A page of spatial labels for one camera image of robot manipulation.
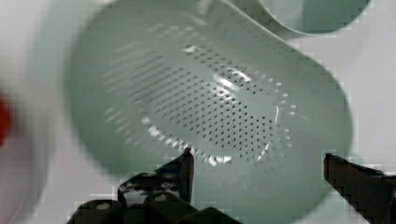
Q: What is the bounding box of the grey round plate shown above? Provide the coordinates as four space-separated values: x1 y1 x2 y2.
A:
1 37 55 224

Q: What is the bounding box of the red ketchup bottle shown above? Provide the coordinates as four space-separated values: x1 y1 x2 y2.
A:
0 95 12 146

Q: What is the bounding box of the green plastic cup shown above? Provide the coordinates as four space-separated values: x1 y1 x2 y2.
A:
228 0 373 40

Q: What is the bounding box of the green plastic strainer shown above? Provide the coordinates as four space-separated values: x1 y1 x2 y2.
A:
64 0 352 224

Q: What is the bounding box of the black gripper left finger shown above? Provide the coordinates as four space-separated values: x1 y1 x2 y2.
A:
117 147 194 208

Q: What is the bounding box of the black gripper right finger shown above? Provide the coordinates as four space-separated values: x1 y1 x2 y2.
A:
323 153 396 224

